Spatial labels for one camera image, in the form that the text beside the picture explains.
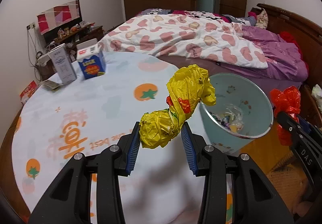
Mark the white floral cloth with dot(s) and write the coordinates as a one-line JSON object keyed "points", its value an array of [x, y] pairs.
{"points": [[317, 92]]}

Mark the wall power outlet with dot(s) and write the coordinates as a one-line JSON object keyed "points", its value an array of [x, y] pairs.
{"points": [[31, 25]]}

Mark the red pink patchwork cloth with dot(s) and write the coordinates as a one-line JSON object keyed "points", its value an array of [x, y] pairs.
{"points": [[57, 16]]}

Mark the yellow plastic bag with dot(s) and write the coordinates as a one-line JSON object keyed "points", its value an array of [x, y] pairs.
{"points": [[186, 83]]}

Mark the blue white carton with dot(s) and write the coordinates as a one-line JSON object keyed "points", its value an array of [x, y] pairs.
{"points": [[91, 62]]}

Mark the heart print quilt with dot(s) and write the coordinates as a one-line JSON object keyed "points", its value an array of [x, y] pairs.
{"points": [[176, 35]]}

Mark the row of small ornaments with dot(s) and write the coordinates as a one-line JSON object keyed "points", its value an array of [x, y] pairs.
{"points": [[73, 29]]}

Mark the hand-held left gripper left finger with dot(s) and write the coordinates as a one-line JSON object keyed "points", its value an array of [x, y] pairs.
{"points": [[132, 153]]}

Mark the orange cardboard box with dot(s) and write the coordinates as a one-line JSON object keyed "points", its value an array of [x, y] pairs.
{"points": [[28, 91]]}

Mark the fruit print tablecloth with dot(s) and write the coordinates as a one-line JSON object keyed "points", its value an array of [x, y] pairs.
{"points": [[100, 113]]}

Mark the floral pillow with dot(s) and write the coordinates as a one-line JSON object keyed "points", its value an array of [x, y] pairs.
{"points": [[261, 18]]}

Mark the black television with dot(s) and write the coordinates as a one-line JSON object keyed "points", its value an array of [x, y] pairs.
{"points": [[50, 36]]}

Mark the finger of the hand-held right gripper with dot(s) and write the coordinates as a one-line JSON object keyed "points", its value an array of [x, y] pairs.
{"points": [[291, 129], [305, 123]]}

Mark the light green waste bin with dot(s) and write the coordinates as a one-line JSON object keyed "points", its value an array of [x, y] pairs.
{"points": [[234, 85]]}

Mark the wooden bed frame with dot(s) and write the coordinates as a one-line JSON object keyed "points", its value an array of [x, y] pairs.
{"points": [[289, 20]]}

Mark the mauve bed sheet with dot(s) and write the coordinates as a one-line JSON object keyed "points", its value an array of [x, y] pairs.
{"points": [[226, 71]]}

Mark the clear plastic bag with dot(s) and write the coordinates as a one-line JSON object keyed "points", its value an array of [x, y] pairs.
{"points": [[234, 113]]}

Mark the dark wooden television cabinet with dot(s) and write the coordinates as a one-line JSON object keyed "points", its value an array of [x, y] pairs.
{"points": [[95, 32]]}

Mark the pink grey cloth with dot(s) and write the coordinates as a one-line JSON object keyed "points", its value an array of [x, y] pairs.
{"points": [[252, 18]]}

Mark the tall white carton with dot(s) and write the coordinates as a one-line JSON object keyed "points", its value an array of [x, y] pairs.
{"points": [[63, 65]]}

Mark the orange-red plastic bag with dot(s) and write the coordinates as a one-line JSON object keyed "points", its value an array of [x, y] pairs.
{"points": [[286, 99]]}

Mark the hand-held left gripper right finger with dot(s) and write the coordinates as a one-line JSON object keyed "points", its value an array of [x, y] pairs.
{"points": [[189, 153]]}

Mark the flat green packet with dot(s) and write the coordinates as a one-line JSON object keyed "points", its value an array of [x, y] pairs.
{"points": [[51, 85]]}

